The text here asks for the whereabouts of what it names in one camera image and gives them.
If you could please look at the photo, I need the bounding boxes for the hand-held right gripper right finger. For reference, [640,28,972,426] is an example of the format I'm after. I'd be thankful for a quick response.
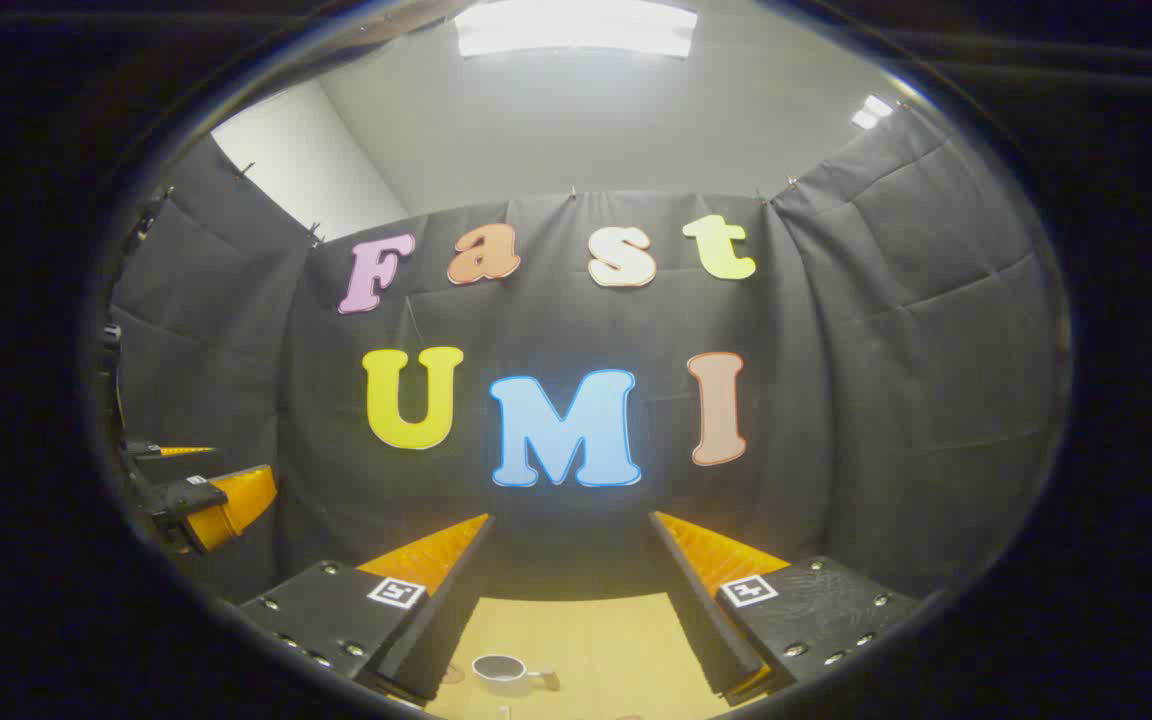
[648,511,927,706]

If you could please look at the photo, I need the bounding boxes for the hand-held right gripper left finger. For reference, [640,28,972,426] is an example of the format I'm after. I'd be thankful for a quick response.
[236,513,495,701]

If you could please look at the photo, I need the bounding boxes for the white cup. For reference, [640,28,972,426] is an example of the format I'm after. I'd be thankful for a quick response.
[472,654,561,698]

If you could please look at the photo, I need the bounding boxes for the light wooden desktop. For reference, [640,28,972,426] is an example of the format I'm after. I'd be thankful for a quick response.
[426,592,737,720]

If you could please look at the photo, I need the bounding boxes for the black backdrop cloth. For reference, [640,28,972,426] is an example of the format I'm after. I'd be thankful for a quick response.
[101,105,1067,601]

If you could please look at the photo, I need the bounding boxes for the large ceiling light panel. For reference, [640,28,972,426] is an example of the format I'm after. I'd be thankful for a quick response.
[454,0,699,59]

